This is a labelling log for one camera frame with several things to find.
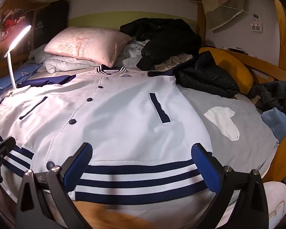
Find black puffer jacket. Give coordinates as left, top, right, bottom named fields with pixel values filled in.
left=176, top=51, right=241, bottom=98

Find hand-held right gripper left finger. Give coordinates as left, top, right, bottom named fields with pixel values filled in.
left=15, top=143, right=93, bottom=229

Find blue pillowcase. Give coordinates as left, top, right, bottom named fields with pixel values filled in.
left=0, top=64, right=42, bottom=98

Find wall poster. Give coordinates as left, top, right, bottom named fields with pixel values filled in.
left=0, top=8, right=34, bottom=65

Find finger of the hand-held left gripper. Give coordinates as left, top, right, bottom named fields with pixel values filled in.
left=0, top=137, right=16, bottom=160

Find black hanging bag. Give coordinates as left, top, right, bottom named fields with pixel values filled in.
left=33, top=0, right=69, bottom=49

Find pale grey-green quilt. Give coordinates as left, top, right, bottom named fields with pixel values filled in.
left=29, top=40, right=148, bottom=74

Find pale mosquito net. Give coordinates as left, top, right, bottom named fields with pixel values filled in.
left=201, top=0, right=253, bottom=31

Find pink printed pillow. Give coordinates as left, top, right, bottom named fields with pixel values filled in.
left=44, top=26, right=133, bottom=68

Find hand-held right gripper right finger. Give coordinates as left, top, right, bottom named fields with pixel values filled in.
left=191, top=143, right=270, bottom=229

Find yellow cushion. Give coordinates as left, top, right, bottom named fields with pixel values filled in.
left=199, top=47, right=254, bottom=96

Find wooden bed frame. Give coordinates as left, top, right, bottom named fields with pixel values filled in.
left=0, top=0, right=286, bottom=184

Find person's fluffy white pajamas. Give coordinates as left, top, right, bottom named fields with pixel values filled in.
left=262, top=181, right=286, bottom=229

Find crumpled white clothes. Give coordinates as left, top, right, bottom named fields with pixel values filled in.
left=155, top=54, right=193, bottom=72

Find white sock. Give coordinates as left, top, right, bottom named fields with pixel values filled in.
left=203, top=106, right=240, bottom=141

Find blue towel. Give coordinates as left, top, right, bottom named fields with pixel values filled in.
left=261, top=107, right=286, bottom=144

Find white wall socket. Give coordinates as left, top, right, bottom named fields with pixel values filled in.
left=250, top=22, right=264, bottom=32

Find dark denim garment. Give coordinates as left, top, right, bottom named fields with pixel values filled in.
left=249, top=81, right=286, bottom=122

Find white desk lamp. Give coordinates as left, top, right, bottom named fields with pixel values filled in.
left=7, top=24, right=35, bottom=96

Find white and navy varsity jacket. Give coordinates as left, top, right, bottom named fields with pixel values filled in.
left=0, top=66, right=214, bottom=206

